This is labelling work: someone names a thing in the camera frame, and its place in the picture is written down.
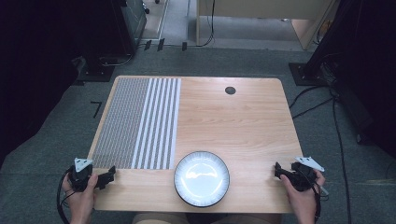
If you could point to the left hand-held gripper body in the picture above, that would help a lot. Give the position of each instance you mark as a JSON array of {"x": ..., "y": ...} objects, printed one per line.
[{"x": 80, "y": 177}]

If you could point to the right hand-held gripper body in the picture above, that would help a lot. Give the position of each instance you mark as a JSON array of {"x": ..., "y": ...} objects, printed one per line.
[{"x": 303, "y": 179}]

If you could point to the white plate with dark rim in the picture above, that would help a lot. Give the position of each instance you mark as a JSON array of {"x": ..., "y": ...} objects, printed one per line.
[{"x": 201, "y": 179}]

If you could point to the person's right hand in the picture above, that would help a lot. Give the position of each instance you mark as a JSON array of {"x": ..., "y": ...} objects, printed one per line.
[{"x": 300, "y": 199}]

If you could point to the person's left hand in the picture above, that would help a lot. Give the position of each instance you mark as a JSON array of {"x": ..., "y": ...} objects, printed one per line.
[{"x": 81, "y": 200}]

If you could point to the grey striped placemat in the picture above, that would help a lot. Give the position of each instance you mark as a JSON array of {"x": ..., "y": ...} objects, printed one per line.
[{"x": 137, "y": 124}]

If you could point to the black stand with base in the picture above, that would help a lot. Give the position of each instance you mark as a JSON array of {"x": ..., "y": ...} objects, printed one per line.
[{"x": 96, "y": 71}]

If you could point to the dark curtain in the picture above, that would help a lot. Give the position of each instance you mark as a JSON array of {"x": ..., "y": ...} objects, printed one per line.
[
  {"x": 34, "y": 62},
  {"x": 367, "y": 62}
]

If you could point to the black tape strip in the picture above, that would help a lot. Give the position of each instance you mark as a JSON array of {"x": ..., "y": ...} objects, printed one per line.
[{"x": 184, "y": 46}]

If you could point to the grey metal cabinet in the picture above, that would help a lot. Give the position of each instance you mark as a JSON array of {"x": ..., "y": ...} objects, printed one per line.
[{"x": 135, "y": 21}]

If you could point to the light wooden desk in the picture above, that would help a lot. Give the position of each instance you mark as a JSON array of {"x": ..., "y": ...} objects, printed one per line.
[{"x": 264, "y": 7}]

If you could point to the black stand base plate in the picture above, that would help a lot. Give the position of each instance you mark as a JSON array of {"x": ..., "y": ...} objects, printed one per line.
[{"x": 303, "y": 74}]

